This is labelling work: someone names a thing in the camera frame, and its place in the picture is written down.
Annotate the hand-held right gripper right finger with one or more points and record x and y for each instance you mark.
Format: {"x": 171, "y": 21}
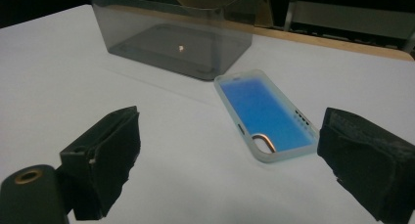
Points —
{"x": 372, "y": 165}

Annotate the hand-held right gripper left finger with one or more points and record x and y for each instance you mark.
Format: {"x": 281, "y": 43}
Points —
{"x": 101, "y": 158}

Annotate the blue phone case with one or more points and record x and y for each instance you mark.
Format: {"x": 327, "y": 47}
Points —
{"x": 261, "y": 113}

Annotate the transparent grey plastic box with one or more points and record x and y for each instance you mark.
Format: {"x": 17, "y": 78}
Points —
{"x": 147, "y": 38}

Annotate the wooden board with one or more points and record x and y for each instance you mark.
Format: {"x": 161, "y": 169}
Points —
{"x": 326, "y": 43}

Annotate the grey metal stand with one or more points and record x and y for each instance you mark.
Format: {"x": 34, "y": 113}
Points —
{"x": 345, "y": 18}

